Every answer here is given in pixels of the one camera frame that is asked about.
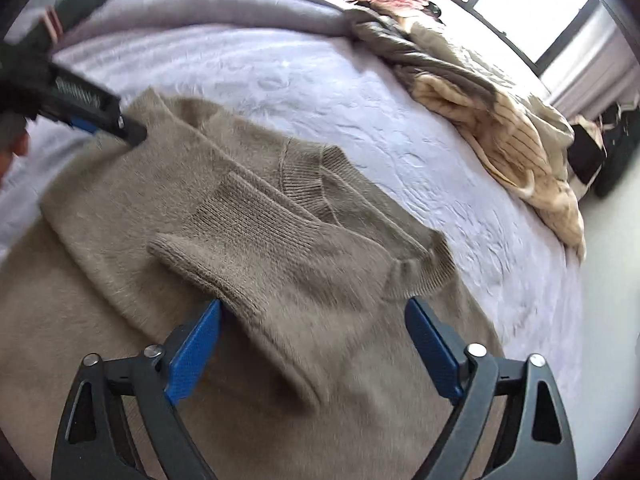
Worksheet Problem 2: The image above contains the brown knit sweater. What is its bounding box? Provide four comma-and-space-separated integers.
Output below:
1, 90, 501, 479

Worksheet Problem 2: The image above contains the person's left hand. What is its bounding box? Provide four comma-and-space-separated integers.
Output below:
0, 113, 29, 180

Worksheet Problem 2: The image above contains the lavender embossed bed blanket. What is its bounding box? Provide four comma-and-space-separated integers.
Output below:
0, 0, 586, 401

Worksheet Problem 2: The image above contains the grey garment in pile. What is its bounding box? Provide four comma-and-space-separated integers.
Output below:
344, 6, 497, 105

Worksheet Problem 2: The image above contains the black bag on floor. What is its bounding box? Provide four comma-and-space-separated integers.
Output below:
567, 102, 639, 200

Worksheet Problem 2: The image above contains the cream striped quilted garment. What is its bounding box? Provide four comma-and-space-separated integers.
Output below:
405, 20, 587, 260

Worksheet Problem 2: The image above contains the purple pleated curtain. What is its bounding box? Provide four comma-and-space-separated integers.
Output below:
278, 0, 640, 122

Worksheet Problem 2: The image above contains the black camera box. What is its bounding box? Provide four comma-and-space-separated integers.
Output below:
21, 0, 107, 52

